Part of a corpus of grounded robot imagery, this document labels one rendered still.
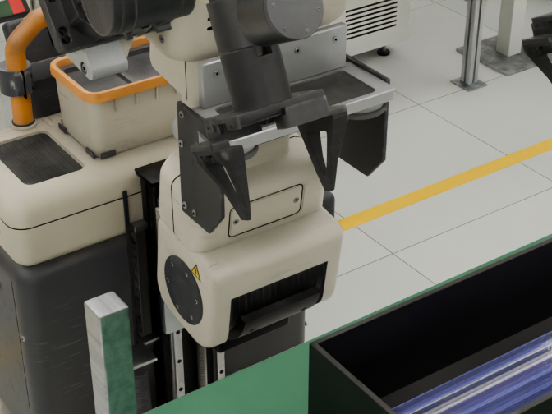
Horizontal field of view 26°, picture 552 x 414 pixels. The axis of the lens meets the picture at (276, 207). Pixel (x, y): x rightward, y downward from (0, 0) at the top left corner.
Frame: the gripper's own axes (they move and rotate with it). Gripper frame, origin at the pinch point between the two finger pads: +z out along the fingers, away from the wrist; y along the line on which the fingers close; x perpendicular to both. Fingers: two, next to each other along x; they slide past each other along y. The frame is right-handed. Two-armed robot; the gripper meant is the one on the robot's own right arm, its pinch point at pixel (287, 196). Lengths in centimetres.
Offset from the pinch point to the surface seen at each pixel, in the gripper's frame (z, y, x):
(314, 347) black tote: 11.6, -6.8, -10.1
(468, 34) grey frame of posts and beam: 6, 192, 200
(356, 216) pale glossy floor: 41, 114, 168
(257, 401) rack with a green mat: 18.2, -7.8, 1.6
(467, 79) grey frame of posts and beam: 20, 191, 204
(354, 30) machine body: -4, 167, 225
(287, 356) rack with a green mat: 16.4, -1.5, 5.2
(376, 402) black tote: 15.4, -6.8, -17.9
